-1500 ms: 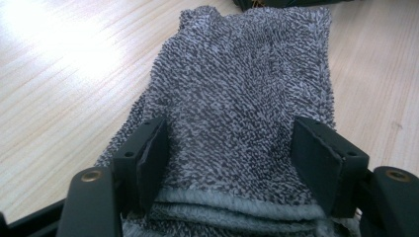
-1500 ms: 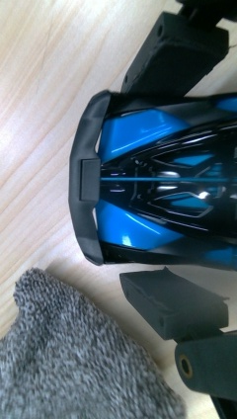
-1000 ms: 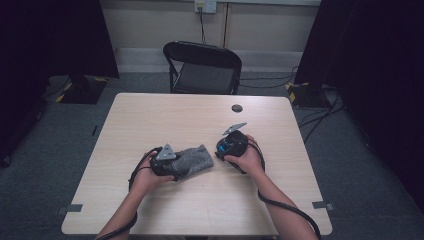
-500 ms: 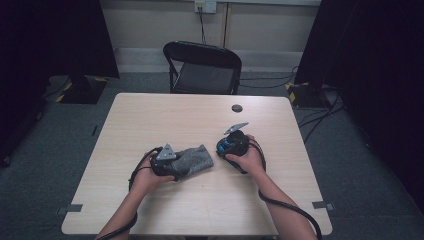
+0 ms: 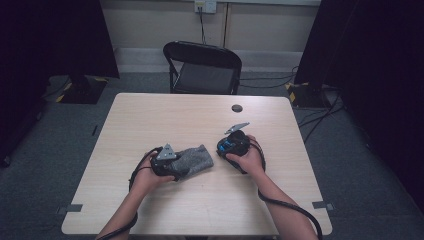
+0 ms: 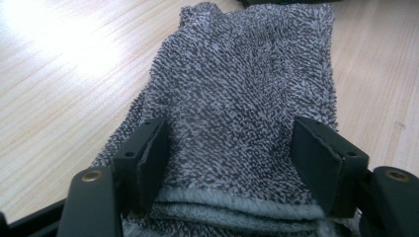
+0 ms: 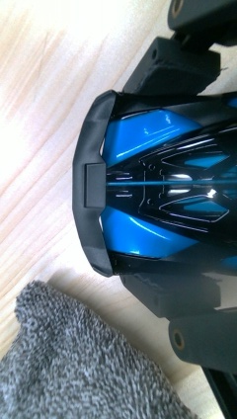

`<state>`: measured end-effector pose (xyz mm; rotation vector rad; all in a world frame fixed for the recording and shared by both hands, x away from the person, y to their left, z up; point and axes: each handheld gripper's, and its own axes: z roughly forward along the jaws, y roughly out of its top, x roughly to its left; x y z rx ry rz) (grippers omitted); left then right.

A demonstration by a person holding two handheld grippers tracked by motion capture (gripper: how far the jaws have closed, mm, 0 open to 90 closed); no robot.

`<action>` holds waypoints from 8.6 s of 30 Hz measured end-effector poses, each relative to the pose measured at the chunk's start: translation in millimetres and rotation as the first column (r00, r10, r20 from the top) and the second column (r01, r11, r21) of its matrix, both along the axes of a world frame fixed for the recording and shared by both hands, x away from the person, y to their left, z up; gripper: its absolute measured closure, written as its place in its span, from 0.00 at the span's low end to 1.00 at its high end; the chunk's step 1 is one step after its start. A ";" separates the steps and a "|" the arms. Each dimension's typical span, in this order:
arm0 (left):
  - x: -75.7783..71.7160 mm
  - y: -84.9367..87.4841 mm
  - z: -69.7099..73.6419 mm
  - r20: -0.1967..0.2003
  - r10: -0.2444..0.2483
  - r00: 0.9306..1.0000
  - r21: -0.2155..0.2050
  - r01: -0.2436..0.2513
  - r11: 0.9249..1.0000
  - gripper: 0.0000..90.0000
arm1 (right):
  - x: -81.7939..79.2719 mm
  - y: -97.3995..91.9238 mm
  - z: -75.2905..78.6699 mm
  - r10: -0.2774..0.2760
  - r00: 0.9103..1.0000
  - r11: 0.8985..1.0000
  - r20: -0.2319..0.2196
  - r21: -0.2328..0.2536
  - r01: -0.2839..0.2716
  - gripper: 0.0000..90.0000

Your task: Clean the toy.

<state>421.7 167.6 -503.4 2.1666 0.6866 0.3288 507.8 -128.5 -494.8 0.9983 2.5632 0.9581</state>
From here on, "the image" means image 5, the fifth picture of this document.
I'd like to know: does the black curtain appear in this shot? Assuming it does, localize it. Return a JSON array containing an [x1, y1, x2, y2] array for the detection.
[[293, 0, 424, 214], [0, 0, 120, 168]]

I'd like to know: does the blue toy car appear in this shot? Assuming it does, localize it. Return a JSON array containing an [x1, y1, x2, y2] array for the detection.
[[215, 137, 249, 175]]

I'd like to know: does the person's left hand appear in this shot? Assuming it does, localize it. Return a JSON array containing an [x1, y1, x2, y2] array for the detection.
[[129, 151, 176, 198]]

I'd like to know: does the thin black floor cable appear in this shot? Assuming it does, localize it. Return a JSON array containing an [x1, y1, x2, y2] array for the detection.
[[239, 65, 299, 90]]

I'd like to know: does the black stand base yellow tape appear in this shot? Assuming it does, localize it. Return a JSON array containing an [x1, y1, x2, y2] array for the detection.
[[55, 74, 109, 105], [285, 81, 331, 109]]

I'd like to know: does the grey tape strip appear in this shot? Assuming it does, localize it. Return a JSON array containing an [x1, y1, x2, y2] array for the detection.
[[56, 203, 84, 215], [311, 200, 335, 212]]

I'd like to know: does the black folding chair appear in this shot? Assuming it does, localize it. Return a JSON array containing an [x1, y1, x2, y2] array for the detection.
[[162, 40, 243, 96]]

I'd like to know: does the black floor cable bundle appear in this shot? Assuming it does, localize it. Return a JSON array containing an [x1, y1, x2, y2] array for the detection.
[[298, 89, 346, 144]]

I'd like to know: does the left hand-held gripper cable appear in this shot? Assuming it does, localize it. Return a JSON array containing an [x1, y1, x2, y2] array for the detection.
[[96, 146, 164, 240]]

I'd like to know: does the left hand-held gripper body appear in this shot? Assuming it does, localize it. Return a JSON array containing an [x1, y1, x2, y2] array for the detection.
[[149, 143, 183, 178]]

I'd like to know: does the hand-held gripper cable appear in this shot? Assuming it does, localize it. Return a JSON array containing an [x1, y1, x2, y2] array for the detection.
[[248, 138, 324, 240], [96, 146, 164, 240]]

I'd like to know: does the black power cable on wall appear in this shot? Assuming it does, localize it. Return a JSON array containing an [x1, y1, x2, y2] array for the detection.
[[198, 7, 208, 45]]

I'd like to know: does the person's right hand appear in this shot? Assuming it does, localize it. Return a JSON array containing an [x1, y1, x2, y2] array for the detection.
[[226, 134, 266, 178]]

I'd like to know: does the right hand-held gripper cable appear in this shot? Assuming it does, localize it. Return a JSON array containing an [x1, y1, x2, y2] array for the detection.
[[248, 138, 324, 240]]

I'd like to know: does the white wall socket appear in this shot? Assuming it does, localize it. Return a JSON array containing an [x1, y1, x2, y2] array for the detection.
[[194, 0, 218, 14]]

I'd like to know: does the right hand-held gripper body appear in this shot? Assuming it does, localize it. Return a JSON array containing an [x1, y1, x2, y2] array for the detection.
[[223, 122, 252, 158]]

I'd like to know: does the grey terry towel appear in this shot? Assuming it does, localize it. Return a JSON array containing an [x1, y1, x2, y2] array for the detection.
[[168, 144, 215, 183]]

